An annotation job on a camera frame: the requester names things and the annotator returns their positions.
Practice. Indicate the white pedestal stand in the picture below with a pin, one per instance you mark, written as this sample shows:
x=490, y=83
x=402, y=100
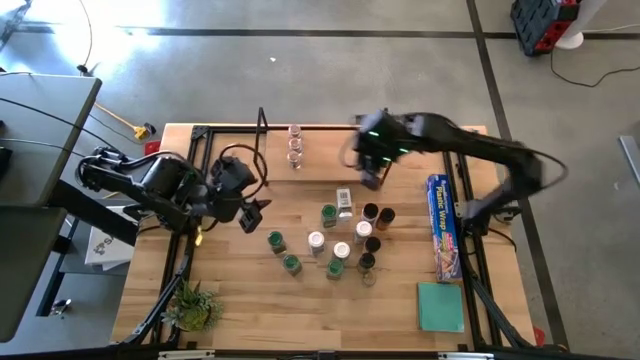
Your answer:
x=570, y=40

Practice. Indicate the black desk device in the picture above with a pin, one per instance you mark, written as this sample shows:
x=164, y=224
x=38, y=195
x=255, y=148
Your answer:
x=4, y=162

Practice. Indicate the grey desk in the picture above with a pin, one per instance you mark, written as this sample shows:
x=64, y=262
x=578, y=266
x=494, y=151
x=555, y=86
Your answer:
x=40, y=150

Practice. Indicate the wooden shelf with black legs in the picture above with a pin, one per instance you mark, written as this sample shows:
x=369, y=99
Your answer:
x=320, y=160

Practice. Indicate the blue plastic wrap box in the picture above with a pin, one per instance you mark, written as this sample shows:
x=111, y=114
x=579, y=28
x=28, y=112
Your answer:
x=442, y=225

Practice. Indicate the black and red toolbox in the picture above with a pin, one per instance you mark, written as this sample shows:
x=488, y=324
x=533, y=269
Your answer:
x=537, y=22

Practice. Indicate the black table-level camera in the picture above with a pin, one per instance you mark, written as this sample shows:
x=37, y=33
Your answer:
x=326, y=355

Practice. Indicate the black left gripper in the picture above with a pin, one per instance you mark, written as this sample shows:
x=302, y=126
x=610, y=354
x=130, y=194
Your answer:
x=230, y=182

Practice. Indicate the black-lid spice jar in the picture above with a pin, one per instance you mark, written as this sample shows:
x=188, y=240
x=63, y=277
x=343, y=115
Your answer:
x=366, y=261
x=370, y=211
x=385, y=217
x=372, y=244

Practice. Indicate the teal square pad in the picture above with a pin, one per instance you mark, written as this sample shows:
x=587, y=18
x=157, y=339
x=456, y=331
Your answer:
x=441, y=307

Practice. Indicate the silver frame bracket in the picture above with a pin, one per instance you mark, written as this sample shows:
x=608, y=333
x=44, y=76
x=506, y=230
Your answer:
x=465, y=356
x=185, y=355

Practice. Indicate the small succulent plant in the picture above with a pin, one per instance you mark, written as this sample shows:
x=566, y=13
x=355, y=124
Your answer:
x=192, y=307

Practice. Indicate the black metal table frame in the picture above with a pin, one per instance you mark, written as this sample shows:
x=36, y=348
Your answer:
x=199, y=132

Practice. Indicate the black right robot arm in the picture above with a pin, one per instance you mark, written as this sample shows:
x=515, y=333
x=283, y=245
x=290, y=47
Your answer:
x=475, y=145

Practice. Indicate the white printed box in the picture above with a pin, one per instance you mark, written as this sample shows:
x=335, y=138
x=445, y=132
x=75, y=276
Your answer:
x=105, y=250

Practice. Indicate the yellow tag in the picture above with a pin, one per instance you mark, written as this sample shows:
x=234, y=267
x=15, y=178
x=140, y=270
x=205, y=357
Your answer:
x=199, y=236

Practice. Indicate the green-lid spice jar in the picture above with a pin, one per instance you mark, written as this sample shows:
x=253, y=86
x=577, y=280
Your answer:
x=275, y=241
x=335, y=269
x=291, y=263
x=328, y=214

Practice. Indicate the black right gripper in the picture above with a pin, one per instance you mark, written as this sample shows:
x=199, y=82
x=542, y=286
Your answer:
x=377, y=140

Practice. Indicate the black floor stand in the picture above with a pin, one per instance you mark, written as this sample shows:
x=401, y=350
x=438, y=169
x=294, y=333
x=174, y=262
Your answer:
x=12, y=22

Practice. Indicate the small metal clip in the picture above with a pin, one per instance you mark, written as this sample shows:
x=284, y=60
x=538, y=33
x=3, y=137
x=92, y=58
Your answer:
x=60, y=307

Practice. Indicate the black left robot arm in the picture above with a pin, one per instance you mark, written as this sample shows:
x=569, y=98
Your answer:
x=165, y=180

